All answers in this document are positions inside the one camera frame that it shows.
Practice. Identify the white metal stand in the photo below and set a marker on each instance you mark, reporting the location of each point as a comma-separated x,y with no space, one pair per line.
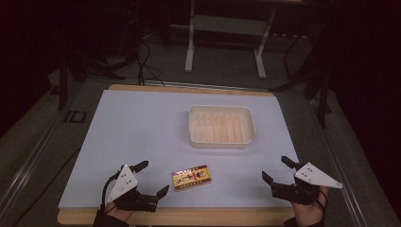
227,25

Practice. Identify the yellow and red snack packet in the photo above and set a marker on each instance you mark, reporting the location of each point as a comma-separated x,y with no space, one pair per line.
191,178

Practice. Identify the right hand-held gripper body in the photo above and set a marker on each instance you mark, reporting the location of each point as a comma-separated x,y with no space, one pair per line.
310,176

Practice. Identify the pale blue table mat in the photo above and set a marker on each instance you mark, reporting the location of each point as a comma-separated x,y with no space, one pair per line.
142,132

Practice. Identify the person's right hand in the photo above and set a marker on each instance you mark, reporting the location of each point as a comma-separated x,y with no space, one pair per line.
310,213

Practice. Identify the beige plastic tray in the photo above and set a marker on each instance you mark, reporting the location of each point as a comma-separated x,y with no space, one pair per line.
220,126

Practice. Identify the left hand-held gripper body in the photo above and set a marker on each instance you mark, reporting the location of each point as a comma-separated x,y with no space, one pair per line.
123,184

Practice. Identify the person's left hand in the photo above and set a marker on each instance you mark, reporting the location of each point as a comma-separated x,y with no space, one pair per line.
119,214

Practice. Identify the black rectangular floor frame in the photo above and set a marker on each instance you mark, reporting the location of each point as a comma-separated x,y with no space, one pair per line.
75,116

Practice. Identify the black stand with legs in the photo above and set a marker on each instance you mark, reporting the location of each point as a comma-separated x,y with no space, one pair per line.
63,82
321,94

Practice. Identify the metal floor rail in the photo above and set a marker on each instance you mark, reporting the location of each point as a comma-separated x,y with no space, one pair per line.
340,157
28,170

